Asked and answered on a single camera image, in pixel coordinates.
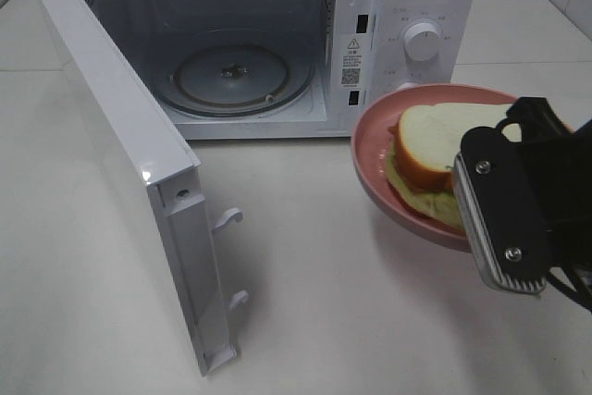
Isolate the white microwave oven body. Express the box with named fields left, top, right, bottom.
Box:
left=85, top=0, right=473, bottom=140

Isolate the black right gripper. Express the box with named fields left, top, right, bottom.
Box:
left=452, top=96, right=591, bottom=294

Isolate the white microwave knob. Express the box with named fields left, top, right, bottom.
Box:
left=396, top=81, right=419, bottom=91
left=403, top=20, right=441, bottom=62

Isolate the sandwich with white bread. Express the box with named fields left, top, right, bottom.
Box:
left=384, top=103, right=510, bottom=231

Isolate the pink plate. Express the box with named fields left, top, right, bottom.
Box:
left=351, top=83, right=517, bottom=253

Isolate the glass microwave turntable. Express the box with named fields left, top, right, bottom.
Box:
left=154, top=29, right=315, bottom=118

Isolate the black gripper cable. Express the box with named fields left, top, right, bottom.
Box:
left=494, top=117, right=592, bottom=313

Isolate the white microwave door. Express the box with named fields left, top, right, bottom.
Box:
left=38, top=0, right=249, bottom=375

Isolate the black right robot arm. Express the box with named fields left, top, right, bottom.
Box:
left=452, top=97, right=591, bottom=309

